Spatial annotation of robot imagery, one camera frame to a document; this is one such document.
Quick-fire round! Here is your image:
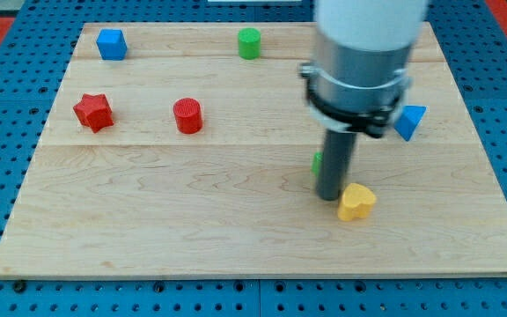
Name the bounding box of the blue cube block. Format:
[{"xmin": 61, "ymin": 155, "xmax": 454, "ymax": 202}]
[{"xmin": 96, "ymin": 29, "xmax": 128, "ymax": 61}]

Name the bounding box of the light wooden board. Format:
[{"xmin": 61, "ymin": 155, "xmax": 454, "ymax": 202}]
[{"xmin": 0, "ymin": 23, "xmax": 507, "ymax": 281}]

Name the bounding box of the yellow heart block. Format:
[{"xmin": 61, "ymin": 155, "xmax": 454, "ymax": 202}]
[{"xmin": 336, "ymin": 183, "xmax": 377, "ymax": 221}]

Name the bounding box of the red cylinder block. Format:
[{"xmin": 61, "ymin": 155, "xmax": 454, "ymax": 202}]
[{"xmin": 173, "ymin": 98, "xmax": 202, "ymax": 134}]

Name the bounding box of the green star block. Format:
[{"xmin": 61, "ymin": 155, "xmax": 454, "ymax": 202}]
[{"xmin": 311, "ymin": 151, "xmax": 322, "ymax": 176}]

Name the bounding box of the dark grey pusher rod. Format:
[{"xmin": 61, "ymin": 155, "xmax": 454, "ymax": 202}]
[{"xmin": 316, "ymin": 130, "xmax": 357, "ymax": 201}]

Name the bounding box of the red star block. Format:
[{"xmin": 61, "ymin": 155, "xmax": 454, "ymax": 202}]
[{"xmin": 73, "ymin": 93, "xmax": 114, "ymax": 133}]

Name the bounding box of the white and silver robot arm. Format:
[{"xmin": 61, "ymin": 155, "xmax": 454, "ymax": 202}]
[{"xmin": 299, "ymin": 0, "xmax": 429, "ymax": 138}]

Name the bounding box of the blue triangle block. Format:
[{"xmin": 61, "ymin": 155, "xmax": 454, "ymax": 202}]
[{"xmin": 394, "ymin": 105, "xmax": 427, "ymax": 142}]

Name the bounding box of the green cylinder block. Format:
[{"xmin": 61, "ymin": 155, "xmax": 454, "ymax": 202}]
[{"xmin": 238, "ymin": 27, "xmax": 261, "ymax": 60}]

